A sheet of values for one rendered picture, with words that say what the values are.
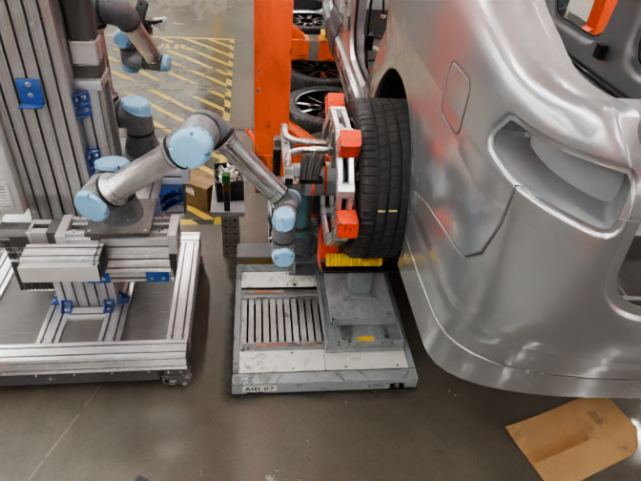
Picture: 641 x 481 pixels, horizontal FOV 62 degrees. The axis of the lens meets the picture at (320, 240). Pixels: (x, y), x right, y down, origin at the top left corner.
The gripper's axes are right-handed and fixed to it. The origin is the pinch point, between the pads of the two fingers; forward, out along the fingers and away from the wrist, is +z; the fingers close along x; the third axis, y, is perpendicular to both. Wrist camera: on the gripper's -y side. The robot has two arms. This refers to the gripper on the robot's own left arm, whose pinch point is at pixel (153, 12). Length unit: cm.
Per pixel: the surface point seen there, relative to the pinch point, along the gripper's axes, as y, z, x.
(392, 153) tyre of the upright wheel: -2, -81, 121
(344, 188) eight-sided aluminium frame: 12, -89, 108
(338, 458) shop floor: 107, -137, 133
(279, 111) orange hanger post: 18, -31, 72
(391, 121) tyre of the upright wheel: -9, -70, 118
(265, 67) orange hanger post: -1, -32, 63
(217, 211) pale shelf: 72, -44, 52
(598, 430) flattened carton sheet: 91, -104, 242
